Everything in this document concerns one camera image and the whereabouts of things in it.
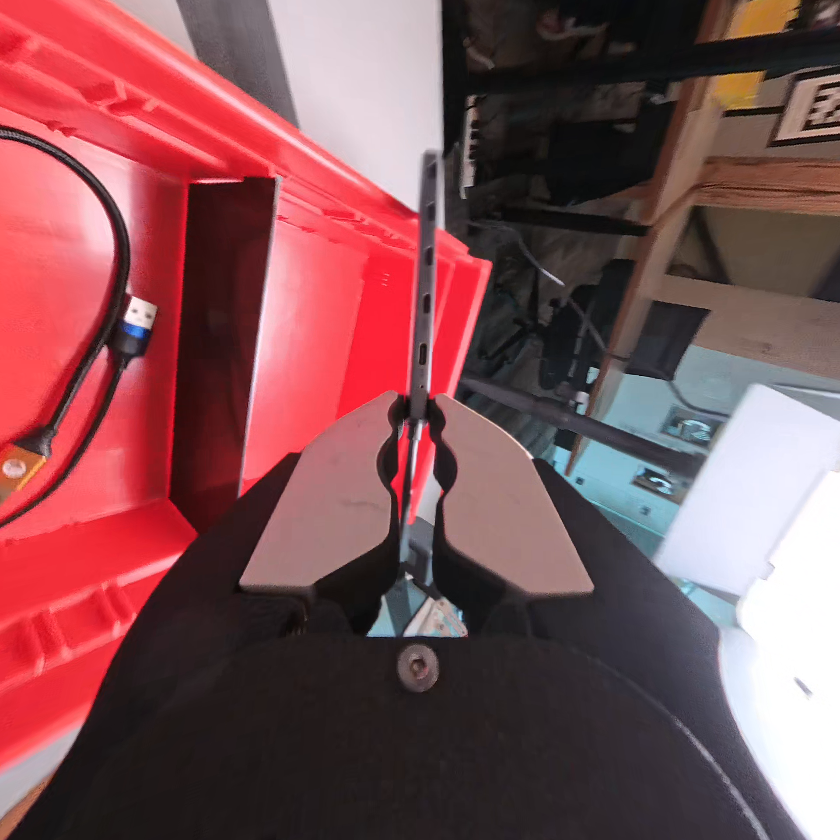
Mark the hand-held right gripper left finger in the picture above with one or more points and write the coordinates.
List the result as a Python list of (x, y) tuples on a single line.
[(321, 518)]

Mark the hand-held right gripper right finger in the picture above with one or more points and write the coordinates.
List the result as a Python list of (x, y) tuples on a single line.
[(512, 525)]

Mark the red plastic bin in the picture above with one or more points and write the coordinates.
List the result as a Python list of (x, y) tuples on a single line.
[(315, 295)]

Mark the black light stand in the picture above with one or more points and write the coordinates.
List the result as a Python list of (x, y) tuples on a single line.
[(590, 426)]

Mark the black office chair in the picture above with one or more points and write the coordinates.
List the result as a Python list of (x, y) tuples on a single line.
[(564, 341)]

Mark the black bin divider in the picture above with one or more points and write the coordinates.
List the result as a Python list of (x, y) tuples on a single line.
[(223, 341)]

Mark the framed marker sign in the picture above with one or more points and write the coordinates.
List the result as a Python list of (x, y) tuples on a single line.
[(814, 108)]

